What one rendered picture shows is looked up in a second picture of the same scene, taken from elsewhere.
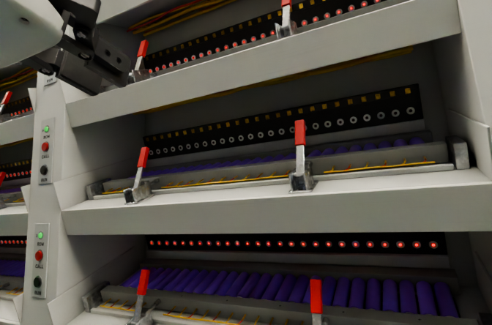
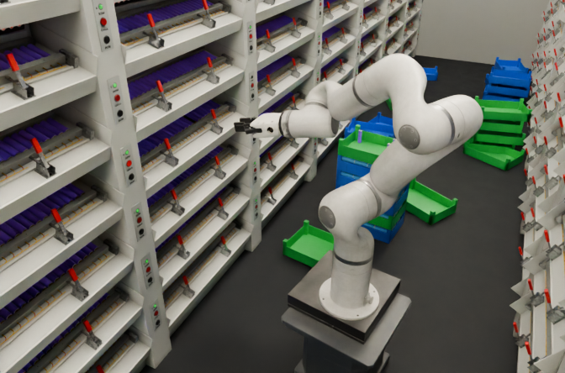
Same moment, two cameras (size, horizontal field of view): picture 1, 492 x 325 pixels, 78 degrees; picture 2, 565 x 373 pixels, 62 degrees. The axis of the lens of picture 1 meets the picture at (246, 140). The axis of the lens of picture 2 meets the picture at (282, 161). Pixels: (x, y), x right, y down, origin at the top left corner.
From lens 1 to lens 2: 1.69 m
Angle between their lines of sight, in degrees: 95
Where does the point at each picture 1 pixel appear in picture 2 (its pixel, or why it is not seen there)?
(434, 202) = not seen: hidden behind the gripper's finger
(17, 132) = (89, 165)
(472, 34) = (245, 83)
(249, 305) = (194, 177)
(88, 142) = not seen: hidden behind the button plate
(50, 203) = (138, 191)
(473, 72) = (245, 92)
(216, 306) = (186, 186)
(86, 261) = not seen: hidden behind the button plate
